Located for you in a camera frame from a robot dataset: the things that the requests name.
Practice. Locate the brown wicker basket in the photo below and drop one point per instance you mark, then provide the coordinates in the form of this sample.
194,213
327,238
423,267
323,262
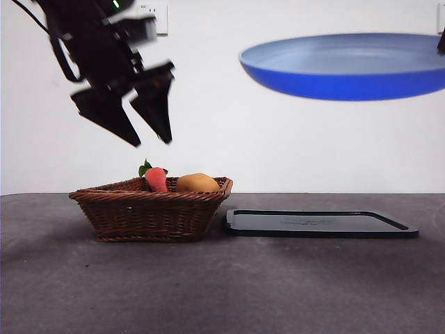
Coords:
146,215

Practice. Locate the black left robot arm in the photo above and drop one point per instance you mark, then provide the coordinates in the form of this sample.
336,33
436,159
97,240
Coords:
90,52

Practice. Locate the white wall socket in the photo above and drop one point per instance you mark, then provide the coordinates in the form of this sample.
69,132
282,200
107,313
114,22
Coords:
162,21

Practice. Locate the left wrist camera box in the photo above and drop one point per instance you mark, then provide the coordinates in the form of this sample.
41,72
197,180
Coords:
144,29

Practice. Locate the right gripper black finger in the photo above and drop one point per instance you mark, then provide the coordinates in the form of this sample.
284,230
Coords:
442,43

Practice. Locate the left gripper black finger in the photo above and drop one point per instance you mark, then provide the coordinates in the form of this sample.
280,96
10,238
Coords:
154,104
111,115

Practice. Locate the blue shallow plate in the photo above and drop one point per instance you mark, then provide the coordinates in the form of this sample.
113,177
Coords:
340,76

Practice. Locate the yellow-brown toy potato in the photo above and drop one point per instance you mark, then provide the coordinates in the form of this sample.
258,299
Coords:
198,182

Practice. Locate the orange toy carrot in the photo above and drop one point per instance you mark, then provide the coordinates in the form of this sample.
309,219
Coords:
157,179

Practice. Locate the black flat tray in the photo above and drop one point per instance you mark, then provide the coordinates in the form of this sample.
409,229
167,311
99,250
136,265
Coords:
313,231

